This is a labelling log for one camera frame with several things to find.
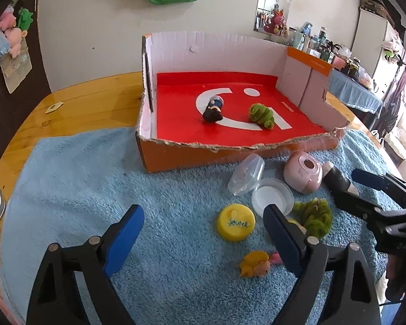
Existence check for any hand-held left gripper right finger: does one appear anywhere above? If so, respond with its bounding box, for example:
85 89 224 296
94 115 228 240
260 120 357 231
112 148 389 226
263 204 382 325

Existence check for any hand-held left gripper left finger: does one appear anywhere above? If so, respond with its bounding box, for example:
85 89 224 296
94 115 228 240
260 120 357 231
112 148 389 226
26 204 145 325

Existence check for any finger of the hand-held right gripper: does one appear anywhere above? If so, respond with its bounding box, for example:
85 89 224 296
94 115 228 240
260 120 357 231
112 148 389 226
332 190 393 231
351 168 406 208

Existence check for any yellow haired doll figurine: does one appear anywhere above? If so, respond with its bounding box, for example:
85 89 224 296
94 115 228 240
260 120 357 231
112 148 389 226
240 251 283 279

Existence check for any green fuzzy pipe cleaner toy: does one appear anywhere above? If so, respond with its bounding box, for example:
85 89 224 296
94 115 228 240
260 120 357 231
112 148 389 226
287 199 333 240

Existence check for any yellow round lid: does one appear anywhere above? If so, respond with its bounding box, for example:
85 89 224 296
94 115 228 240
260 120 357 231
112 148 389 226
217 204 257 242

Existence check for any pink round case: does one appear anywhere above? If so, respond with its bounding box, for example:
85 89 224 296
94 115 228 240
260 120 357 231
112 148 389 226
283 152 324 194

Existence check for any clear plastic hinged case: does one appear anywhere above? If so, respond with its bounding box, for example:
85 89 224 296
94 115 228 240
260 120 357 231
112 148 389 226
228 153 265 196

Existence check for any orange cardboard box red inside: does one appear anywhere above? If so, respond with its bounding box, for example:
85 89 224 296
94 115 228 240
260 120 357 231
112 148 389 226
134 32 355 173

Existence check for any clear round plastic lid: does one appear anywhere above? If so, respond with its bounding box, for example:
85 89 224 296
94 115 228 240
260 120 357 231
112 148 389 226
252 178 294 216

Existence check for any light blue towel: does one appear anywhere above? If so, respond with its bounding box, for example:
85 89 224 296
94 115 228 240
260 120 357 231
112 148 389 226
12 127 404 325

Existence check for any cloth covered side table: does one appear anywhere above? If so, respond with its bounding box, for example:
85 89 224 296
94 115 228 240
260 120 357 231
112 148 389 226
328 69 384 123

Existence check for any purple curtain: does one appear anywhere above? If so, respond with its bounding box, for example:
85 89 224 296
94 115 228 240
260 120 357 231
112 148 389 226
381 29 406 150

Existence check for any green pipe cleaner coil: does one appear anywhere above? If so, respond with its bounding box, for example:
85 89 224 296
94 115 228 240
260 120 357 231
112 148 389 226
248 103 277 130

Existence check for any white refrigerator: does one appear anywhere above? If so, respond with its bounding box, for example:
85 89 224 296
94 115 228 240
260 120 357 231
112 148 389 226
349 7 406 93

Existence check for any row of cosmetic bottles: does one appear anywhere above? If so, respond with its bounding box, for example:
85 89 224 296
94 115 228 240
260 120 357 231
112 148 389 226
284 22 363 77

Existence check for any dark small figurine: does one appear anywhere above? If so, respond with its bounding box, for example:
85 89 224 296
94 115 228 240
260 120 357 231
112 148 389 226
203 95 224 122

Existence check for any dark brown door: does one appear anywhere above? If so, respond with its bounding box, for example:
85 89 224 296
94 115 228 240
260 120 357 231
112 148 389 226
0 0 53 190

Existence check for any dark patterned bag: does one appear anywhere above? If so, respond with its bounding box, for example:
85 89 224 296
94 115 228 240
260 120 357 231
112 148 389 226
359 0 402 25

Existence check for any pink rabbit plush toy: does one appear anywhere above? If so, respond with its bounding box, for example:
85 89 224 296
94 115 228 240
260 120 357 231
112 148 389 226
263 10 290 37

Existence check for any clear plastic bag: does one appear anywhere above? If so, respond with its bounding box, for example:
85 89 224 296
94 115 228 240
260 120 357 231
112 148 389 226
1 45 33 94

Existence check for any green plush toy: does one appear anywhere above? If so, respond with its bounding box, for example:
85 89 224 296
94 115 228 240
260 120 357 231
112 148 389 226
17 7 33 31

